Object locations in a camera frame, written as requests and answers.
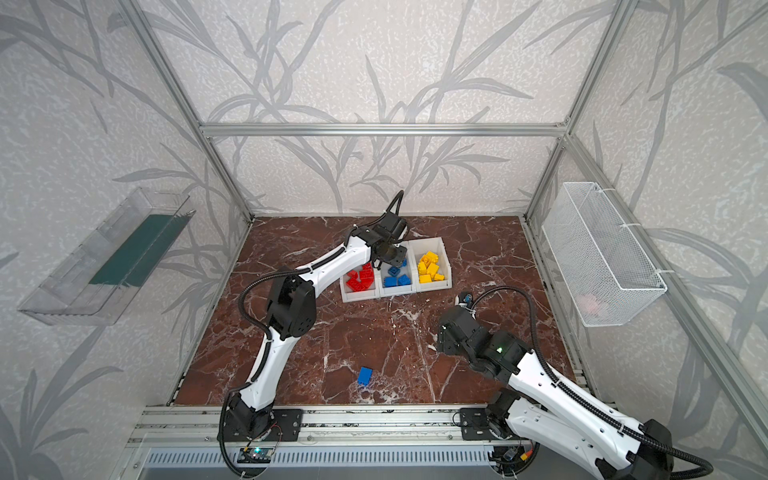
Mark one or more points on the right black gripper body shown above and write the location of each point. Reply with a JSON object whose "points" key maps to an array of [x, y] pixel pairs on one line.
{"points": [[453, 334]]}

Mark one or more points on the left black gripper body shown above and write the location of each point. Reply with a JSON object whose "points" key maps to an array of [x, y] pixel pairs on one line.
{"points": [[389, 252]]}

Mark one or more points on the red long studded brick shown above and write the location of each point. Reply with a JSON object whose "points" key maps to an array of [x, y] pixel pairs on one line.
{"points": [[356, 286]]}

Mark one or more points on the blue small brick from stack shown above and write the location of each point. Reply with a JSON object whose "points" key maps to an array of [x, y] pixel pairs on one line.
{"points": [[364, 376]]}

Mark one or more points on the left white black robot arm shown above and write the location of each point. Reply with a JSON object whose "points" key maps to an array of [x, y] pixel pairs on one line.
{"points": [[291, 311]]}

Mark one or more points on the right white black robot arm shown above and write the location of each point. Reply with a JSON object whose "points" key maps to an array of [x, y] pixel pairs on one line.
{"points": [[542, 405]]}

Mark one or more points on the white middle bin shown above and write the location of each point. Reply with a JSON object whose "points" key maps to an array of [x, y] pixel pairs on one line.
{"points": [[382, 273]]}

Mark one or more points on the white bin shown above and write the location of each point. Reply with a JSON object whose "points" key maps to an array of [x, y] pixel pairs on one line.
{"points": [[382, 273], [418, 248], [348, 296]]}

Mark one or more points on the white left bin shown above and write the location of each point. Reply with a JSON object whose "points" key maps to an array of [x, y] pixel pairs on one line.
{"points": [[348, 296]]}

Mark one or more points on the white right bin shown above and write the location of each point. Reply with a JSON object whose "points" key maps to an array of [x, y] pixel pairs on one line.
{"points": [[418, 248]]}

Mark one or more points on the pink object in basket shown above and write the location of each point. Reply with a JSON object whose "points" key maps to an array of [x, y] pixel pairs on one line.
{"points": [[591, 306]]}

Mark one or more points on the left circuit board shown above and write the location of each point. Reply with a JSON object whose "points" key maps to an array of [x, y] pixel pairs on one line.
{"points": [[255, 455]]}

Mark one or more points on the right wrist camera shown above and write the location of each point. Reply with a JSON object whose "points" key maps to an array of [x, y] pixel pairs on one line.
{"points": [[465, 299]]}

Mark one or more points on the white wire mesh basket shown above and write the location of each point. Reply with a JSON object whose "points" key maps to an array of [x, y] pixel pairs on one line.
{"points": [[598, 253]]}

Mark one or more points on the clear acrylic wall shelf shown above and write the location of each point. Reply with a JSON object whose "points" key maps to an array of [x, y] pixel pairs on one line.
{"points": [[95, 284]]}

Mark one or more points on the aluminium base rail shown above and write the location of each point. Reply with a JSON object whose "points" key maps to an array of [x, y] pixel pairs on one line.
{"points": [[329, 425]]}

